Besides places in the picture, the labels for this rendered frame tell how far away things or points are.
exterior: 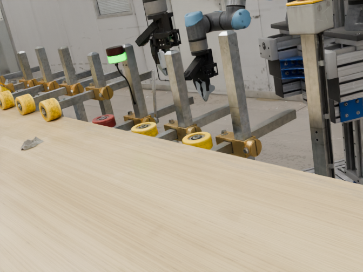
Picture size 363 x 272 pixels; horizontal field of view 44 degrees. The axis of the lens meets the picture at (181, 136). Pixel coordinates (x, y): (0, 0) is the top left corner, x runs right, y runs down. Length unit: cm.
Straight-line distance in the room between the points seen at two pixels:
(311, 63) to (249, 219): 41
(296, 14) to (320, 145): 31
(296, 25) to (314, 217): 44
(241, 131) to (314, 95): 28
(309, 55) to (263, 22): 354
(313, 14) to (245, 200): 41
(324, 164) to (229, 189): 30
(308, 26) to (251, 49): 374
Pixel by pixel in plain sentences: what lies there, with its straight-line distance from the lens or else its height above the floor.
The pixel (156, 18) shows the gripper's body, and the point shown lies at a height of 121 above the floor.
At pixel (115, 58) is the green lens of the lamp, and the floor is 110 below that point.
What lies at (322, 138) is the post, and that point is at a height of 91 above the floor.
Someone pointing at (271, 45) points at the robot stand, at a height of 97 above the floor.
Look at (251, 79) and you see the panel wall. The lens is 486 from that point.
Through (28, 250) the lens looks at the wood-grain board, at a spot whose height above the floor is 90.
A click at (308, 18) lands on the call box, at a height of 119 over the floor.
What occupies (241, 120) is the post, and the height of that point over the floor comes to 92.
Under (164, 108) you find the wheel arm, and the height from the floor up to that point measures 86.
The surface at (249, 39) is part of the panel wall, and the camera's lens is 475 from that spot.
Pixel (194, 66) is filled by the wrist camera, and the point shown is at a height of 98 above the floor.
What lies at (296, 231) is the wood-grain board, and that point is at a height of 90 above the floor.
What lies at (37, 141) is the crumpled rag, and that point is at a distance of 155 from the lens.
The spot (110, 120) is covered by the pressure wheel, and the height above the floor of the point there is 90.
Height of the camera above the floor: 131
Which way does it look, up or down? 19 degrees down
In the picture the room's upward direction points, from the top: 11 degrees counter-clockwise
